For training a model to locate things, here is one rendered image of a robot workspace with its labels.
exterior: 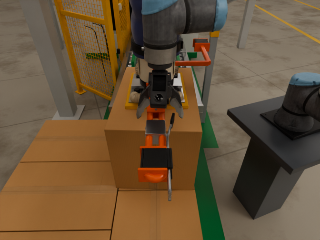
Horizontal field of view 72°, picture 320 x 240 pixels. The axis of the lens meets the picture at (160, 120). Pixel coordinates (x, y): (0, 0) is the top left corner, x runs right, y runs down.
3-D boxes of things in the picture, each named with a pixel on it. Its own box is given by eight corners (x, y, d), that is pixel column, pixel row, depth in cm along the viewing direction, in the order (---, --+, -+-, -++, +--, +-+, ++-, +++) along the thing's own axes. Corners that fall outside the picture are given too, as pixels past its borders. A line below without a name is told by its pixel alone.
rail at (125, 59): (134, 35, 358) (133, 23, 346) (137, 35, 358) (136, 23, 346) (112, 125, 176) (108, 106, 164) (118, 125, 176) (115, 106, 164)
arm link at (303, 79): (299, 96, 124) (310, 66, 114) (325, 112, 110) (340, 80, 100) (275, 101, 121) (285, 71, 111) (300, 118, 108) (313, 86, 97)
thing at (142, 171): (140, 157, 64) (139, 145, 61) (166, 157, 64) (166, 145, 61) (138, 182, 57) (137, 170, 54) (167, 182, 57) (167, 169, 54)
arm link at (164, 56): (177, 49, 57) (140, 50, 56) (176, 67, 60) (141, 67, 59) (175, 38, 64) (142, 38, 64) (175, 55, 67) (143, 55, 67)
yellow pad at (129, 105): (132, 75, 128) (131, 67, 125) (149, 75, 128) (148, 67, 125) (125, 109, 101) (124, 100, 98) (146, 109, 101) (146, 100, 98)
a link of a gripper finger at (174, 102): (188, 105, 77) (173, 86, 72) (190, 115, 72) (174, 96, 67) (180, 110, 78) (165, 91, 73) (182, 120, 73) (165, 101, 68)
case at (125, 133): (131, 117, 161) (126, 66, 137) (186, 118, 160) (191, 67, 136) (115, 188, 114) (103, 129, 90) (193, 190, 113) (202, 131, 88)
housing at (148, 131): (145, 130, 74) (145, 119, 71) (165, 129, 74) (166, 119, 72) (145, 145, 69) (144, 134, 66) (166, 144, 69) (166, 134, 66)
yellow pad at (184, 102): (165, 75, 128) (165, 67, 125) (182, 75, 128) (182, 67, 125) (166, 109, 101) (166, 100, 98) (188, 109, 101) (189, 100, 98)
